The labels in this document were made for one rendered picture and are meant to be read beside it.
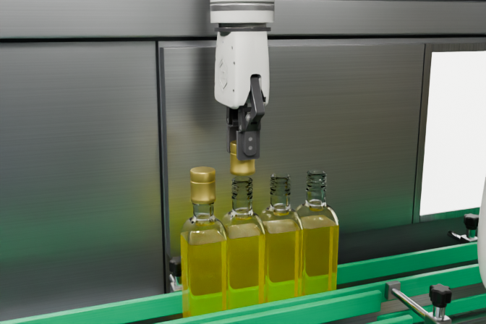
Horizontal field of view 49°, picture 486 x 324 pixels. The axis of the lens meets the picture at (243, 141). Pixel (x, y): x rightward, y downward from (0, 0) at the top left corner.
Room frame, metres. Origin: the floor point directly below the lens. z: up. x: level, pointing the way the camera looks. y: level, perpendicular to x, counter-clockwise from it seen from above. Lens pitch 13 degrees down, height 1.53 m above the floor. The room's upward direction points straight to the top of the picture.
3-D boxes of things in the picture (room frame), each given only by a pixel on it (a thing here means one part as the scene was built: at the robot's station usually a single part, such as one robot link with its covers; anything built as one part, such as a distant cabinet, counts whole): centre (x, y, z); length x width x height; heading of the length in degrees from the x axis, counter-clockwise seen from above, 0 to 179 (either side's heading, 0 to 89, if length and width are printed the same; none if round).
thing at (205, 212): (0.70, 0.05, 1.29); 0.03 x 0.03 x 0.05
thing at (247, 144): (0.69, -0.01, 1.38); 0.03 x 0.03 x 0.07; 19
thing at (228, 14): (0.72, 0.00, 1.53); 0.09 x 0.08 x 0.03; 19
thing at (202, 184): (0.70, 0.05, 1.31); 0.04 x 0.04 x 0.04
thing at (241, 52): (0.72, 0.00, 1.47); 0.10 x 0.07 x 0.11; 19
